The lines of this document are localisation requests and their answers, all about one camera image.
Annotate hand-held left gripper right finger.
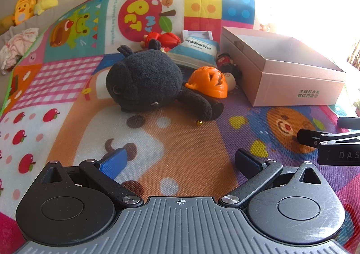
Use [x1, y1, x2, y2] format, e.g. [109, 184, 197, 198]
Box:
[218, 148, 327, 211]

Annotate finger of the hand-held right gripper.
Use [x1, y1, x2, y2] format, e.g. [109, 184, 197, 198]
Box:
[297, 128, 360, 148]
[337, 117, 360, 129]

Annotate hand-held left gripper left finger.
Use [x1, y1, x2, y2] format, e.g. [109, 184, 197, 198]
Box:
[36, 147, 144, 209]

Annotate pink cardboard box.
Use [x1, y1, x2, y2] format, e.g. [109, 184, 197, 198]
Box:
[219, 26, 346, 107]

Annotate orange toy helmet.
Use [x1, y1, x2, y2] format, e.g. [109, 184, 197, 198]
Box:
[184, 66, 229, 99]

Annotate black plush toy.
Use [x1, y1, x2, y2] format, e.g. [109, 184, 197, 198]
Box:
[105, 39, 224, 121]

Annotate blue white packet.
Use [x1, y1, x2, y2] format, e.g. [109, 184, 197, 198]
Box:
[166, 36, 219, 70]

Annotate red toy figure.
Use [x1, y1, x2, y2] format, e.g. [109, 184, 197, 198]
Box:
[141, 32, 180, 52]

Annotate colourful printed play mat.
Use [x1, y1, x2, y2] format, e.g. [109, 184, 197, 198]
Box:
[0, 0, 360, 254]

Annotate pink white clothes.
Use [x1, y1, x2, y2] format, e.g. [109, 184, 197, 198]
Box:
[0, 28, 40, 75]

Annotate yellow duck plush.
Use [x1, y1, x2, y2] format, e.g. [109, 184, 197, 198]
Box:
[11, 0, 38, 26]

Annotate black red keychain figurine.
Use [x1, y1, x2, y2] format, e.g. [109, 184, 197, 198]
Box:
[215, 53, 242, 75]

